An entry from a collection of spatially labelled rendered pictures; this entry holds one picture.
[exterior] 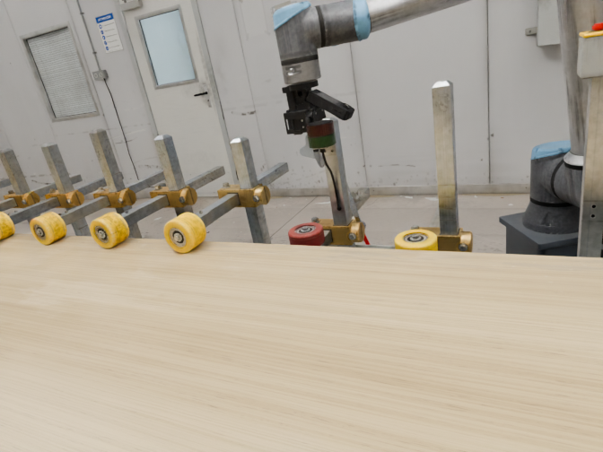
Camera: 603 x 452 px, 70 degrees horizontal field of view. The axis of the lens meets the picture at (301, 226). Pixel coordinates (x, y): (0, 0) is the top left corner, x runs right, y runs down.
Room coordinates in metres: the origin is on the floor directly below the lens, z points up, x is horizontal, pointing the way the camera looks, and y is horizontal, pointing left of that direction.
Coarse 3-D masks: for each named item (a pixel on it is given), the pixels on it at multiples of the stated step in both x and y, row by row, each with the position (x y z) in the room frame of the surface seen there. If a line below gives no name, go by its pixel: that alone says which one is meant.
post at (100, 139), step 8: (96, 136) 1.34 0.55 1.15; (104, 136) 1.35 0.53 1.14; (96, 144) 1.34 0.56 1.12; (104, 144) 1.34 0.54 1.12; (96, 152) 1.35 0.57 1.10; (104, 152) 1.34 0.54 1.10; (112, 152) 1.36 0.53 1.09; (104, 160) 1.34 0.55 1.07; (112, 160) 1.35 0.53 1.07; (104, 168) 1.34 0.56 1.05; (112, 168) 1.34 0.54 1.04; (104, 176) 1.35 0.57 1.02; (112, 176) 1.34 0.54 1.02; (120, 176) 1.36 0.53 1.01; (112, 184) 1.34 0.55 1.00; (120, 184) 1.35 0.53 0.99; (120, 208) 1.34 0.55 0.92; (128, 208) 1.35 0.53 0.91; (136, 224) 1.36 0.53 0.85; (136, 232) 1.35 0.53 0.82
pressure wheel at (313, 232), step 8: (304, 224) 0.93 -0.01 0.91; (312, 224) 0.92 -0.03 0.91; (320, 224) 0.91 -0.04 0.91; (288, 232) 0.90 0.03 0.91; (296, 232) 0.90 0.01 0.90; (304, 232) 0.89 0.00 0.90; (312, 232) 0.87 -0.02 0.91; (320, 232) 0.88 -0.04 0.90; (296, 240) 0.87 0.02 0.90; (304, 240) 0.86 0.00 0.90; (312, 240) 0.86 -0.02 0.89; (320, 240) 0.87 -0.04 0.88
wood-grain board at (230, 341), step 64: (0, 256) 1.13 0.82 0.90; (64, 256) 1.03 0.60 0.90; (128, 256) 0.95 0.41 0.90; (192, 256) 0.88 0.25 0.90; (256, 256) 0.82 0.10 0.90; (320, 256) 0.76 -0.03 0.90; (384, 256) 0.71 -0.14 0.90; (448, 256) 0.67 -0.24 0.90; (512, 256) 0.63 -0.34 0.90; (576, 256) 0.59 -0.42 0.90; (0, 320) 0.74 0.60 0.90; (64, 320) 0.70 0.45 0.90; (128, 320) 0.65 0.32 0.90; (192, 320) 0.62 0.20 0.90; (256, 320) 0.58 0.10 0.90; (320, 320) 0.55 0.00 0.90; (384, 320) 0.52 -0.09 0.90; (448, 320) 0.49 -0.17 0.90; (512, 320) 0.47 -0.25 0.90; (576, 320) 0.44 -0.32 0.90; (0, 384) 0.54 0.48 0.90; (64, 384) 0.51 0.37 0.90; (128, 384) 0.48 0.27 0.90; (192, 384) 0.46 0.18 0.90; (256, 384) 0.44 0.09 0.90; (320, 384) 0.42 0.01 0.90; (384, 384) 0.40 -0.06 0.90; (448, 384) 0.38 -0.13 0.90; (512, 384) 0.36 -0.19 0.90; (576, 384) 0.35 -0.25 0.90; (0, 448) 0.41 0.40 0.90; (64, 448) 0.39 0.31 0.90; (128, 448) 0.37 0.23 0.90; (192, 448) 0.36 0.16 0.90; (256, 448) 0.34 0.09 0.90; (320, 448) 0.33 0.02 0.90; (384, 448) 0.31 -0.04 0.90; (448, 448) 0.30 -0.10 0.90; (512, 448) 0.29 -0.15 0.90; (576, 448) 0.28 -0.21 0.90
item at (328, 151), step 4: (320, 120) 0.97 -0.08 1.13; (324, 120) 0.96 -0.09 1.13; (328, 120) 0.95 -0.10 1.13; (308, 124) 0.95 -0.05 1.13; (312, 124) 0.94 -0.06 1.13; (316, 124) 0.93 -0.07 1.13; (320, 124) 0.92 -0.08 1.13; (324, 124) 0.92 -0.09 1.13; (316, 136) 0.92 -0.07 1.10; (320, 136) 0.92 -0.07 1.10; (312, 148) 0.94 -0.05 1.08; (316, 148) 0.93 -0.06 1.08; (320, 148) 0.93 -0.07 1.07; (324, 148) 0.92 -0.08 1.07; (328, 148) 0.97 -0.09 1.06; (332, 148) 0.97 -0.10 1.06; (324, 152) 0.97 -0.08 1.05; (328, 152) 0.97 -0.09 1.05; (332, 152) 0.97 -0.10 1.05; (324, 156) 0.94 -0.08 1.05; (324, 160) 0.94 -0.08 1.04; (328, 168) 0.95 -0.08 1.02; (332, 172) 0.96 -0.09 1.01; (332, 176) 0.96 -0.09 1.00; (336, 192) 0.96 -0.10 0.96; (336, 196) 0.96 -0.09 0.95; (336, 200) 0.97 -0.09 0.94; (336, 208) 0.97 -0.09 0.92; (340, 208) 0.97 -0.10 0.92
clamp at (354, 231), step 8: (328, 224) 0.99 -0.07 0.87; (352, 224) 0.97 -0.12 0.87; (360, 224) 0.96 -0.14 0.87; (336, 232) 0.97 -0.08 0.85; (344, 232) 0.96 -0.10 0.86; (352, 232) 0.95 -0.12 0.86; (360, 232) 0.96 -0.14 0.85; (336, 240) 0.97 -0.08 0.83; (344, 240) 0.96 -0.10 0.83; (352, 240) 0.96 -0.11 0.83; (360, 240) 0.95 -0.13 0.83
